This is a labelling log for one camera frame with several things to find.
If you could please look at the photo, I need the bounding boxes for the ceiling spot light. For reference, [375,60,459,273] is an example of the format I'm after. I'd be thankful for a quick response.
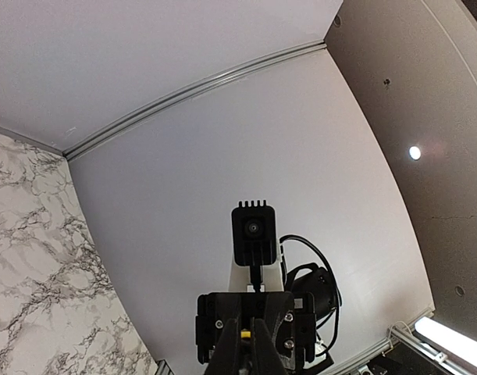
[408,145,422,161]

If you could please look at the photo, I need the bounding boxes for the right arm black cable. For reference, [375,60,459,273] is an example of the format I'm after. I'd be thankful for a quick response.
[279,234,343,348]

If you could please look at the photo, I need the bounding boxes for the right aluminium frame post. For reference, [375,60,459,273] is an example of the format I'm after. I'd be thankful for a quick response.
[62,40,326,162]

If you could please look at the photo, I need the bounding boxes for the yellow handled screwdriver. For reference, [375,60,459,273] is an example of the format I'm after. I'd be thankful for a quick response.
[238,330,252,375]

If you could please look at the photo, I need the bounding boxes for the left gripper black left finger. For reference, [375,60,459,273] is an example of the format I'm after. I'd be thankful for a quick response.
[205,319,241,375]

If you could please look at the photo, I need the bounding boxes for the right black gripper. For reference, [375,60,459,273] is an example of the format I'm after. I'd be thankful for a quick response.
[195,292,333,370]

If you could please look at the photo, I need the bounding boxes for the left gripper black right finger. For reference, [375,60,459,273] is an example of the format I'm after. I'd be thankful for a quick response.
[251,319,287,375]

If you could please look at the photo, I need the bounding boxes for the white light bar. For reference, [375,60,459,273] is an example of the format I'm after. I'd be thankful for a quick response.
[414,317,477,368]

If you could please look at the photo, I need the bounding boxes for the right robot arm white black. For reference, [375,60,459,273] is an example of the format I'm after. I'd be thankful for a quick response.
[195,263,337,374]

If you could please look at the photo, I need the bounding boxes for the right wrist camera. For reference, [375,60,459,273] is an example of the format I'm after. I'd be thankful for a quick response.
[231,200,277,266]

